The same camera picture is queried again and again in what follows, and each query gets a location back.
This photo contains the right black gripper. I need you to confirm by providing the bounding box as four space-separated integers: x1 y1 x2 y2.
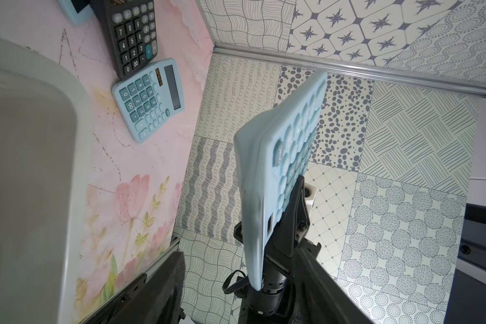
234 175 321 323

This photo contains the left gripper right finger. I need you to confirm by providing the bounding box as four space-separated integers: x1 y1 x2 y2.
293 250 371 323

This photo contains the small blue calculator back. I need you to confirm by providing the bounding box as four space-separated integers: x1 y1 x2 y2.
58 0 94 26

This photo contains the white plastic storage box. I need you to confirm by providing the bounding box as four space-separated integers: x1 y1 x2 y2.
0 38 93 323

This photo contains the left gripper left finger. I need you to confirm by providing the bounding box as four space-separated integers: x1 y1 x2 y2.
86 251 186 323

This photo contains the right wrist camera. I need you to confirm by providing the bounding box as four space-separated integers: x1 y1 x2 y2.
305 182 318 215

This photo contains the black calculator back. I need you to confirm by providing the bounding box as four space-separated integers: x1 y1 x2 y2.
90 0 158 80

